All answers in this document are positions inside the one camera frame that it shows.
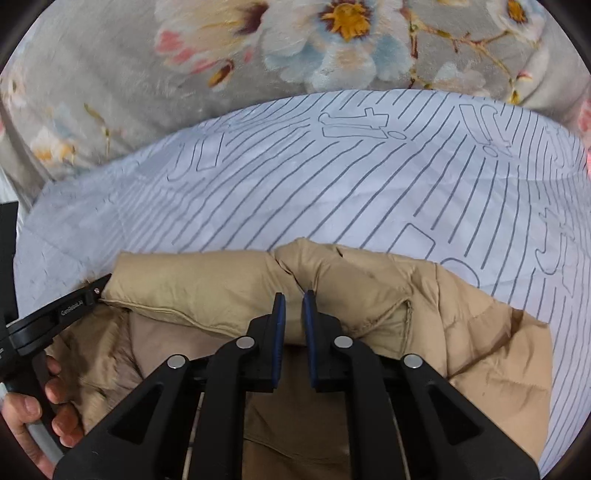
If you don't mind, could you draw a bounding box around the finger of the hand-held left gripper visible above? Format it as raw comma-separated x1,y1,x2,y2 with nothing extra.
11,274,113,357

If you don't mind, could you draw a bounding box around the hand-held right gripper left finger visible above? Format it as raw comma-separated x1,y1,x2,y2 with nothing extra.
53,292,287,480

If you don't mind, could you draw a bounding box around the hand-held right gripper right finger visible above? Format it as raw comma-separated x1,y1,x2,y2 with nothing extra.
302,289,541,480

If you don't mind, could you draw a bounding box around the tan quilted jacket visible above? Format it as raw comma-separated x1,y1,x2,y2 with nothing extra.
44,237,555,480

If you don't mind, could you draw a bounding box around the person's left hand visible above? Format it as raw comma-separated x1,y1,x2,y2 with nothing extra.
0,356,85,478

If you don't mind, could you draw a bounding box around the striped pale blue bedsheet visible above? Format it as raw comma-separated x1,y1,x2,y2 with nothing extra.
14,90,591,476

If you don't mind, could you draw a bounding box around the grey floral blanket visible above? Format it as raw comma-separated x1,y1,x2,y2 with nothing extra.
0,0,591,208

